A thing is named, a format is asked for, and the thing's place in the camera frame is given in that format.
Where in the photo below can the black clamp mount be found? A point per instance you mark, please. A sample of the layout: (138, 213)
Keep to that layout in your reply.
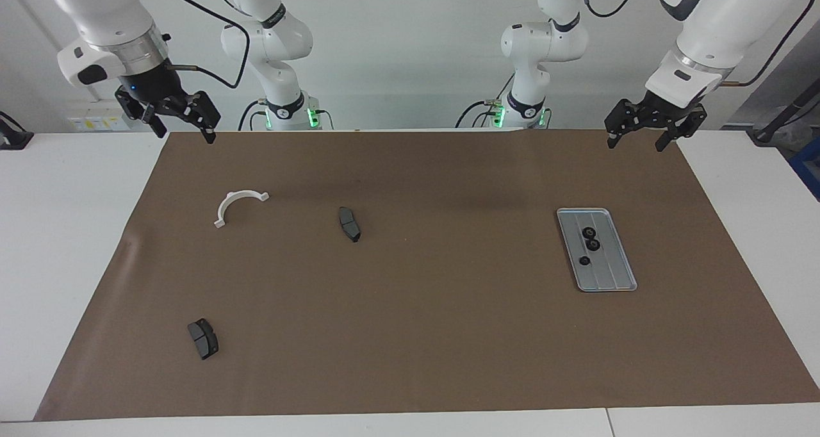
(13, 139)

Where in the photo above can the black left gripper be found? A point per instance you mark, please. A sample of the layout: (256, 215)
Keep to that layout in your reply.
(666, 111)

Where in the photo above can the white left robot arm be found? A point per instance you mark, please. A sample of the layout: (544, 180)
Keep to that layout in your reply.
(724, 20)

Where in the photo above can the large black bearing gear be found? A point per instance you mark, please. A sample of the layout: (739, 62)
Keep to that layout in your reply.
(594, 244)
(587, 232)

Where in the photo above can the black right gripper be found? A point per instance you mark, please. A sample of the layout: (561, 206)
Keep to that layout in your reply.
(154, 88)

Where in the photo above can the brown table mat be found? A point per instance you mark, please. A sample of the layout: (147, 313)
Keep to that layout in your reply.
(410, 328)

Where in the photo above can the white wall outlet box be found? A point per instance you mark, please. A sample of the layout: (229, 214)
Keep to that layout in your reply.
(96, 120)

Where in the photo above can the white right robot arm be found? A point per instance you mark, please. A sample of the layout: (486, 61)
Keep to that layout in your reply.
(96, 8)

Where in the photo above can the black stand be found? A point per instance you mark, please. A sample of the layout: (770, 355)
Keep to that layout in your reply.
(778, 123)

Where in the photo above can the white curved plastic bracket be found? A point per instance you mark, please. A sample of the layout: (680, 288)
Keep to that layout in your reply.
(225, 205)

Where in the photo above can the blue crate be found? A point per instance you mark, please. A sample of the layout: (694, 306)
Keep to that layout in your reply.
(808, 171)

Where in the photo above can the grey brake pad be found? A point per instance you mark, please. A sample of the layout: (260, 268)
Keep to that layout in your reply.
(349, 224)
(204, 339)

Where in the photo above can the silver metal tray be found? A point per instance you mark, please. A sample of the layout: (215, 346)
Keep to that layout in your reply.
(608, 270)

